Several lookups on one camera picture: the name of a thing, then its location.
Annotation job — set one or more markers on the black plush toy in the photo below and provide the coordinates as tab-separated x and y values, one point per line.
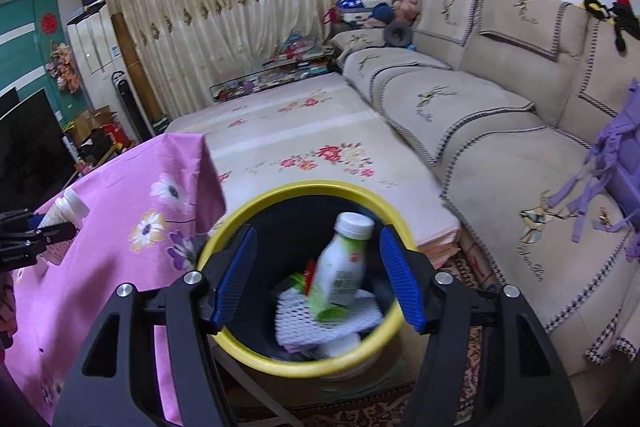
612	14

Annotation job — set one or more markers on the white refrigerator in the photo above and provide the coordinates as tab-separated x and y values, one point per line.
95	52

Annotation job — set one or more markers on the cream floral mat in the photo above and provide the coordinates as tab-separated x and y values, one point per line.
300	127

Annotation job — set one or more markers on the white foam net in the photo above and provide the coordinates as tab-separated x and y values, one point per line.
300	317

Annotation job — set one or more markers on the blue and white pack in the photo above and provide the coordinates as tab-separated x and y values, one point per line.
356	6

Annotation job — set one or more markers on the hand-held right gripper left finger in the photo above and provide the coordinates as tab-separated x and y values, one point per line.
235	277

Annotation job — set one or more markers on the pink plush toy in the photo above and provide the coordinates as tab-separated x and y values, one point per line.
406	4

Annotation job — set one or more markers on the blue round ball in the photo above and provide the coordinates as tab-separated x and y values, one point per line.
384	14

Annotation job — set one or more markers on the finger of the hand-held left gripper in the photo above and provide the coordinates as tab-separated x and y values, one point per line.
50	233
20	218

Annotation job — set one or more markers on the beige sofa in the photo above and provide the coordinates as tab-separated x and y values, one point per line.
500	147

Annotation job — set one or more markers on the cream lace curtain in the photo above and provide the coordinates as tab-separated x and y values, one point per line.
225	7

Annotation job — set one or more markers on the open cardboard boxes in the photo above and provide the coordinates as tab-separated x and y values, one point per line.
92	127

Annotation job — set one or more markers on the black tower fan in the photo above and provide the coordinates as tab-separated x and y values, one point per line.
122	107

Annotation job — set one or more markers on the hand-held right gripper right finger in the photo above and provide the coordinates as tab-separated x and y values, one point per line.
400	277

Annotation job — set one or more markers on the white plastic bottle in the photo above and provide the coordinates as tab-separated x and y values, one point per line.
67	207

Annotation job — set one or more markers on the pile of books and toys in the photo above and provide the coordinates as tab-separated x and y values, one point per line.
290	67

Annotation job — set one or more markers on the red canister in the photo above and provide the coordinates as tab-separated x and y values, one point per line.
114	134

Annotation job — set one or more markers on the red round wall sticker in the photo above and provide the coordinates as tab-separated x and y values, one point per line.
48	24

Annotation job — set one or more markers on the black television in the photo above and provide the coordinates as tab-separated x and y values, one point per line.
30	147

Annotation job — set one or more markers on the hanging flower decoration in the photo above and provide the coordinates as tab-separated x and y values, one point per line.
62	67

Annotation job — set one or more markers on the pink floral tablecloth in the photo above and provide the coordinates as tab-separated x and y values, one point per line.
125	267

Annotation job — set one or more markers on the purple backpack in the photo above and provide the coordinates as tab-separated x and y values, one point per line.
625	147

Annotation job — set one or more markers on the black bin with yellow rim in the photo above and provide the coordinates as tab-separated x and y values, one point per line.
310	188

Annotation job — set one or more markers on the green and white drink bottle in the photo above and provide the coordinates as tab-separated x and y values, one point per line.
340	267

